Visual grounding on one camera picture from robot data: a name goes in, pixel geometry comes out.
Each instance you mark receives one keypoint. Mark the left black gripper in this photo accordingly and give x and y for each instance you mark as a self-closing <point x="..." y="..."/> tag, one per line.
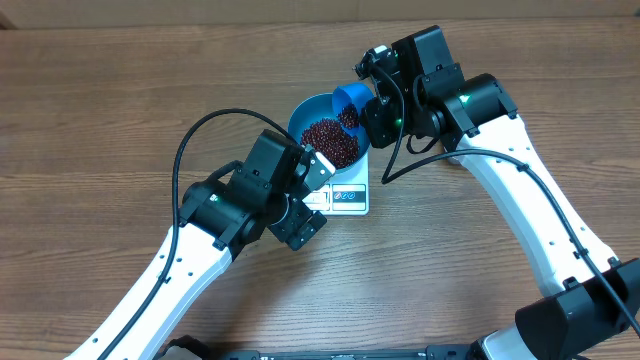
<point x="301" y="226"/>

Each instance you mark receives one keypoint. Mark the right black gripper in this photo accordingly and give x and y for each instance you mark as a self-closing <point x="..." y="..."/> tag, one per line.
<point x="378" y="123"/>

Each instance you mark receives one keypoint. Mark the blue plastic measuring scoop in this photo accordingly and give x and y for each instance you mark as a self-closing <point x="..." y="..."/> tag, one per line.
<point x="355" y="93"/>

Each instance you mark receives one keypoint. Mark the teal metal bowl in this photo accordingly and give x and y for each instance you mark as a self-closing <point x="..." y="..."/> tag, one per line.
<point x="313" y="110"/>

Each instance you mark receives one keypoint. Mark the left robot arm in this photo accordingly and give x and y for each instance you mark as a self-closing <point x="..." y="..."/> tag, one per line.
<point x="218" y="218"/>

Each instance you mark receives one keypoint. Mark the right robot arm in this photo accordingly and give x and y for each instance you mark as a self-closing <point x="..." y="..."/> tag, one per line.
<point x="588" y="294"/>

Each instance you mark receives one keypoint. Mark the red beans in scoop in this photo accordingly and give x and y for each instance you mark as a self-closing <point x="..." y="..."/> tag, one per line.
<point x="349" y="117"/>

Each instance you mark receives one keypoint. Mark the white digital kitchen scale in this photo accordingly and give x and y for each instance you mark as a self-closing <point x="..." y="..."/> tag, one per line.
<point x="346" y="193"/>

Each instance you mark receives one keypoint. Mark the red beans in bowl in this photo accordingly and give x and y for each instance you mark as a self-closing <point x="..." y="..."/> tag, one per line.
<point x="328" y="137"/>

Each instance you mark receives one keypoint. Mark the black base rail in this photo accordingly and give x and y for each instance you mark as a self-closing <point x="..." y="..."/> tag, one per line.
<point x="187" y="347"/>

